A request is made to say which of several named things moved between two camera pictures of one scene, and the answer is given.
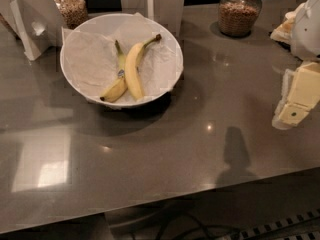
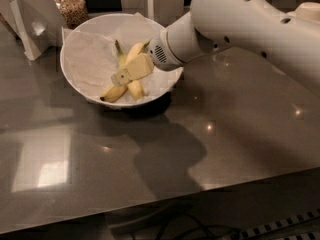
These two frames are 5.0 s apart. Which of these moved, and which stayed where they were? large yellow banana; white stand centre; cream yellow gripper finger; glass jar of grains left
Moved: cream yellow gripper finger
Stayed: glass jar of grains left; large yellow banana; white stand centre
